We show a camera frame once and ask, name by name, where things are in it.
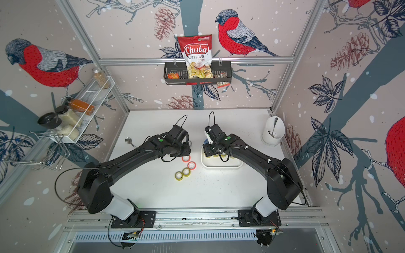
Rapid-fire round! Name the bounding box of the white storage box tray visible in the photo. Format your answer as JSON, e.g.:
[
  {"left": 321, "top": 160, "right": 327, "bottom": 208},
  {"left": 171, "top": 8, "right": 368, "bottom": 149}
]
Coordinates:
[{"left": 201, "top": 149, "right": 244, "bottom": 170}]

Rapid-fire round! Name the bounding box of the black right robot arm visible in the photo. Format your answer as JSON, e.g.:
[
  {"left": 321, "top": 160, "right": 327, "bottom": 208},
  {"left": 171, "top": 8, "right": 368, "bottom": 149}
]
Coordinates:
[{"left": 203, "top": 124, "right": 303, "bottom": 218}]

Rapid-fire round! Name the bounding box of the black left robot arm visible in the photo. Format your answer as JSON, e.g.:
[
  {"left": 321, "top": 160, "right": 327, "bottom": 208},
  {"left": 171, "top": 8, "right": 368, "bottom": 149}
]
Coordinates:
[{"left": 77, "top": 124, "right": 191, "bottom": 220}]

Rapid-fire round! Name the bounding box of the red core tape roll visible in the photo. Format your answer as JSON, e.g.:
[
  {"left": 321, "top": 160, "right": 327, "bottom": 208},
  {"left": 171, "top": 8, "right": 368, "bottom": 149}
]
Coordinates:
[
  {"left": 187, "top": 161, "right": 196, "bottom": 170},
  {"left": 182, "top": 156, "right": 191, "bottom": 163}
]

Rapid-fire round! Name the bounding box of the metal spoon on table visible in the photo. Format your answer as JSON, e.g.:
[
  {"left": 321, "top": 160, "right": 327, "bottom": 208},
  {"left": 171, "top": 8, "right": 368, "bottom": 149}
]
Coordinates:
[{"left": 124, "top": 137, "right": 136, "bottom": 148}]

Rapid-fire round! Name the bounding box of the metal spoon in holder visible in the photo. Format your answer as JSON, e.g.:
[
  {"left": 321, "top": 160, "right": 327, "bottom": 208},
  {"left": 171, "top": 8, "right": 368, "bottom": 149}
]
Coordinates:
[{"left": 269, "top": 117, "right": 278, "bottom": 138}]

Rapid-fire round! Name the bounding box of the small snack packet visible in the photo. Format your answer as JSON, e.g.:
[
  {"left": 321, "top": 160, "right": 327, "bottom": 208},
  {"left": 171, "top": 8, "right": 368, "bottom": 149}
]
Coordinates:
[{"left": 215, "top": 72, "right": 231, "bottom": 88}]

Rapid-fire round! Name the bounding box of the white utensil holder cup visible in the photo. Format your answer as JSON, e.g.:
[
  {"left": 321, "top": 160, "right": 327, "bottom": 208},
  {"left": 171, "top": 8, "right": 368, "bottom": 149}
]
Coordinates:
[{"left": 261, "top": 117, "right": 286, "bottom": 147}]

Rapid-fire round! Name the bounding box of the Chuba cassava chips bag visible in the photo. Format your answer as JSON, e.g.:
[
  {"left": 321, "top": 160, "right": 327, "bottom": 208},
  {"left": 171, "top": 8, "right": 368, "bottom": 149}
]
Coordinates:
[{"left": 178, "top": 35, "right": 214, "bottom": 79}]

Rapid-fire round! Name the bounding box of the clear spice jar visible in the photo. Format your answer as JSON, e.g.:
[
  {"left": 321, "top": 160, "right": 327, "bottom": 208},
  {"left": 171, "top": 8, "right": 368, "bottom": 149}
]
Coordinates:
[{"left": 92, "top": 67, "right": 110, "bottom": 90}]

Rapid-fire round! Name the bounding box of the orange spice bottle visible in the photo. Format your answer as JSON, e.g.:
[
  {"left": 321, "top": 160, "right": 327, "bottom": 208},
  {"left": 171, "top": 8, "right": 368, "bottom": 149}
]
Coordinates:
[{"left": 65, "top": 98, "right": 95, "bottom": 116}]

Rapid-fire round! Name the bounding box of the black lid spice jar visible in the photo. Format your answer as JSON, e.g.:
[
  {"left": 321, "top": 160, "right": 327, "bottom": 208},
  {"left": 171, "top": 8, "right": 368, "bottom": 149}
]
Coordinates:
[{"left": 37, "top": 112, "right": 79, "bottom": 140}]

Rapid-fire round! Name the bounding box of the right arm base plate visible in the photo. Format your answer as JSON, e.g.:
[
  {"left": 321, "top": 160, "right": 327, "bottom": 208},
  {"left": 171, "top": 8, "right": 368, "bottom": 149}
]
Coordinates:
[{"left": 235, "top": 207, "right": 282, "bottom": 227}]

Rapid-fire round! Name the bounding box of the black wire wall basket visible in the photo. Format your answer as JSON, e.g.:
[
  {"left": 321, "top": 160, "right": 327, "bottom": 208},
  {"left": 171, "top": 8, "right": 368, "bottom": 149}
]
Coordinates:
[{"left": 163, "top": 62, "right": 232, "bottom": 85}]

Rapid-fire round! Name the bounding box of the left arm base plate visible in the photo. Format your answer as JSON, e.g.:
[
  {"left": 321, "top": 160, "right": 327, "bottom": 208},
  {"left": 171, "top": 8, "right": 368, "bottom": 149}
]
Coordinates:
[{"left": 111, "top": 210, "right": 157, "bottom": 229}]

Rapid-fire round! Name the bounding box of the horizontal aluminium frame bar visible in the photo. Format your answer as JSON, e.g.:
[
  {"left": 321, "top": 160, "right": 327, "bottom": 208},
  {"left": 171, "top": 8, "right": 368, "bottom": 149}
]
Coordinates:
[{"left": 97, "top": 56, "right": 295, "bottom": 66}]

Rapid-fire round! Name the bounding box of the white wire spice rack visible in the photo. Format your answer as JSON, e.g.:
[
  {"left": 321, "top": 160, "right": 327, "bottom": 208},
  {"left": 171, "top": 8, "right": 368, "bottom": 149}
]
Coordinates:
[{"left": 55, "top": 77, "right": 116, "bottom": 144}]

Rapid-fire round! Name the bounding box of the chrome wire rack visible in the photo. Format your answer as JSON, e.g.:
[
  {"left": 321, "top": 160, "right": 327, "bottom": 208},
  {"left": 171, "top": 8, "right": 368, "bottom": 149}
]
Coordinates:
[{"left": 1, "top": 131, "right": 73, "bottom": 171}]

